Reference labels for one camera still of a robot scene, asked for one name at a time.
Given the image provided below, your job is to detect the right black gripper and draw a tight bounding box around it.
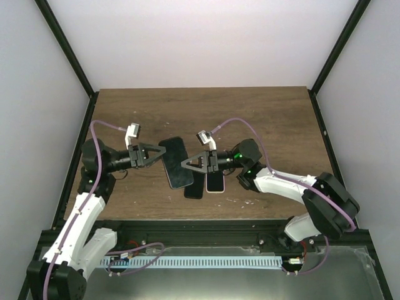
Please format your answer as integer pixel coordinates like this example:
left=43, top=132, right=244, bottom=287
left=181, top=149, right=246, bottom=174

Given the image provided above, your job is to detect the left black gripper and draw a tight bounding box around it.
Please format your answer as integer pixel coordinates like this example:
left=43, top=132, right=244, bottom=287
left=104, top=143, right=168, bottom=174

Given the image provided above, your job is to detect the black phone case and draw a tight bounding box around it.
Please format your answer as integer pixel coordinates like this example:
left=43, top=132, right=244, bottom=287
left=157, top=136, right=195, bottom=190
left=183, top=173, right=204, bottom=200

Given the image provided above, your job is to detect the white phone case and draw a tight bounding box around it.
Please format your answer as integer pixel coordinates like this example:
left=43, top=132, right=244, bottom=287
left=205, top=172, right=226, bottom=194

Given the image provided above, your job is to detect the black phone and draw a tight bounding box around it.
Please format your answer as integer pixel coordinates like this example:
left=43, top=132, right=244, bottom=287
left=158, top=136, right=194, bottom=189

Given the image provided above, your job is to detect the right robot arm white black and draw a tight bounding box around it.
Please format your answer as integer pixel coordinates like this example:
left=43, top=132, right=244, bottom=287
left=181, top=139, right=360, bottom=252

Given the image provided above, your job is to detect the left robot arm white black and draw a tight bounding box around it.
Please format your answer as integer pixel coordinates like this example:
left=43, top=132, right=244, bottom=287
left=27, top=138, right=166, bottom=299

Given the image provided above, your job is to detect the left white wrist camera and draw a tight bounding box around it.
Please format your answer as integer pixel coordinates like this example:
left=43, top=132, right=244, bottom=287
left=124, top=122, right=141, bottom=149

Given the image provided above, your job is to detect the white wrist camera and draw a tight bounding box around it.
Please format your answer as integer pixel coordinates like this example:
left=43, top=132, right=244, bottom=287
left=124, top=122, right=141, bottom=149
left=196, top=130, right=217, bottom=151

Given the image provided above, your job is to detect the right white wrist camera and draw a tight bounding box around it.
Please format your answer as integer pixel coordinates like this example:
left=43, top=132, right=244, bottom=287
left=196, top=130, right=217, bottom=151

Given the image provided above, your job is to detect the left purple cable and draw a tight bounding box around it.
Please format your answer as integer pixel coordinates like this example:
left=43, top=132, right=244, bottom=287
left=42, top=120, right=165, bottom=300

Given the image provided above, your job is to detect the purple cable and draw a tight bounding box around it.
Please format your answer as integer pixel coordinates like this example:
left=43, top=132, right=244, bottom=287
left=42, top=120, right=165, bottom=300
left=212, top=117, right=357, bottom=276

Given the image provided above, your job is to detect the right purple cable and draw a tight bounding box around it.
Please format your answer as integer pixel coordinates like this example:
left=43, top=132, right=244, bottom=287
left=212, top=117, right=357, bottom=276

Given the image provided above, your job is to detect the black aluminium frame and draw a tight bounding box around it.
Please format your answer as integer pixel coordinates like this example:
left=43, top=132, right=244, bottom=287
left=36, top=1, right=393, bottom=299

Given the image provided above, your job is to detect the light blue slotted cable duct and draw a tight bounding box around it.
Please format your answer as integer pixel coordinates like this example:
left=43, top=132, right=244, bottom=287
left=97, top=256, right=283, bottom=270

